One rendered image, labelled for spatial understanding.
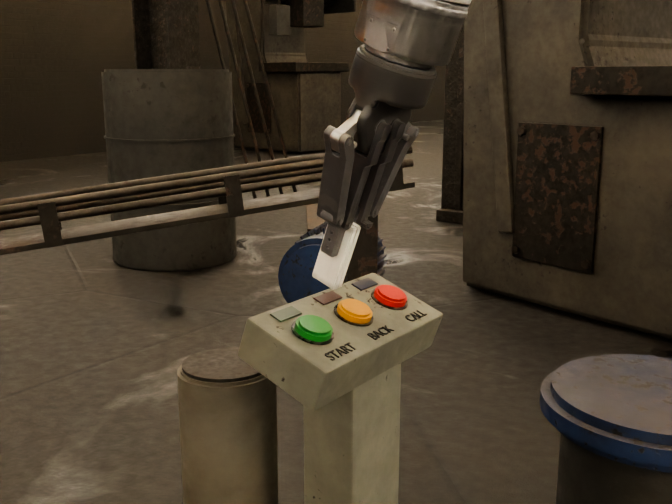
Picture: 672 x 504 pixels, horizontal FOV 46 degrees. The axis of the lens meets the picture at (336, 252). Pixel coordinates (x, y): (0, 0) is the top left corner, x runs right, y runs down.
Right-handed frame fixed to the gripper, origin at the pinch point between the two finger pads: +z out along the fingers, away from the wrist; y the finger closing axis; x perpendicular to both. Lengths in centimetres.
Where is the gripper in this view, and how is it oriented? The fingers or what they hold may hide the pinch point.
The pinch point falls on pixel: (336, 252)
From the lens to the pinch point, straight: 78.4
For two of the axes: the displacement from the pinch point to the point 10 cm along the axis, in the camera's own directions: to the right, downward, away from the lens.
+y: -5.9, 1.8, -7.9
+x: 7.6, 4.6, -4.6
